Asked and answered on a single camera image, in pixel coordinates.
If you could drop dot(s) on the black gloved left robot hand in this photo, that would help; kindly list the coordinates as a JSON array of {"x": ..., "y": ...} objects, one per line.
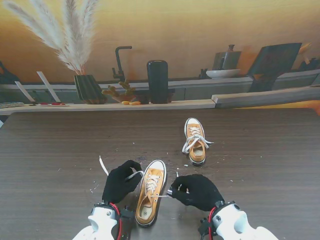
[{"x": 120, "y": 182}]

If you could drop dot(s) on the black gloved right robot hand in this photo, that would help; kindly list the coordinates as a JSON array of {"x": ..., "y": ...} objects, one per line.
[{"x": 202, "y": 192}]

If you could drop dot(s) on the long white spread shoelace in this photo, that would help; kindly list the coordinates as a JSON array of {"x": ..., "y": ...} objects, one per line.
[{"x": 103, "y": 165}]

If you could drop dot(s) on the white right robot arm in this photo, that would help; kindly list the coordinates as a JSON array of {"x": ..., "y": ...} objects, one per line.
[{"x": 237, "y": 222}]

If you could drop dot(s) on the orange fruit pieces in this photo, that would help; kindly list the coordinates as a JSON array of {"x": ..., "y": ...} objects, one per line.
[{"x": 132, "y": 102}]

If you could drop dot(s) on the light wooden shelf plank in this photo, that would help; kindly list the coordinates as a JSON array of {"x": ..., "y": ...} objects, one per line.
[{"x": 150, "y": 106}]

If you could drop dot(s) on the dark ribbed vase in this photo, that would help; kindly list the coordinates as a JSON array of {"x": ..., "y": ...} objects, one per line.
[{"x": 87, "y": 90}]

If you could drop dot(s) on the black cylindrical canister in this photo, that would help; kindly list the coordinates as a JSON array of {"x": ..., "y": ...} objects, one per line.
[{"x": 157, "y": 80}]

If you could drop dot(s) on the grey shelf plank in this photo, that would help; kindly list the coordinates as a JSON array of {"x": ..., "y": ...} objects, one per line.
[{"x": 262, "y": 98}]

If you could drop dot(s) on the black kitchen faucet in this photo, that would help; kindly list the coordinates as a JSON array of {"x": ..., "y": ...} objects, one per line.
[{"x": 118, "y": 62}]

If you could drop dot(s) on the white bowl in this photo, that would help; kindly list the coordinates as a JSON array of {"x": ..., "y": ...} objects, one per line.
[{"x": 222, "y": 73}]

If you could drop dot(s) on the long white slanted slat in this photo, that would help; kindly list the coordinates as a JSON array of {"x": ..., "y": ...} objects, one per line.
[{"x": 47, "y": 86}]

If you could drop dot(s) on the short white slanted slat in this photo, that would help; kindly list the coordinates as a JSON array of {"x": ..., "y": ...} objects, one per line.
[{"x": 23, "y": 91}]

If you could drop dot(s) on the grey metal kettle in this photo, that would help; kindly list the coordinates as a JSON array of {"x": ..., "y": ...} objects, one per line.
[{"x": 228, "y": 60}]

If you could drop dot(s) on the white pampas grass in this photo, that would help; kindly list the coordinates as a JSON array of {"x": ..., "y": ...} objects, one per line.
[{"x": 75, "y": 50}]

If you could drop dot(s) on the dark slanted board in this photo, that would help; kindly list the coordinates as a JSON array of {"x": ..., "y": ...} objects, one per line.
[{"x": 275, "y": 57}]

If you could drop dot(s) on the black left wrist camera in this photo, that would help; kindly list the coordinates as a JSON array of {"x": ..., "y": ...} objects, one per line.
[{"x": 127, "y": 213}]

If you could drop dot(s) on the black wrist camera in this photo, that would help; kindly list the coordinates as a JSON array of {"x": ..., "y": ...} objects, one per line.
[
  {"x": 205, "y": 226},
  {"x": 127, "y": 213}
]

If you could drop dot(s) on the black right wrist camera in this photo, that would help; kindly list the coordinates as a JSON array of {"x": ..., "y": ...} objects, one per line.
[{"x": 205, "y": 226}]

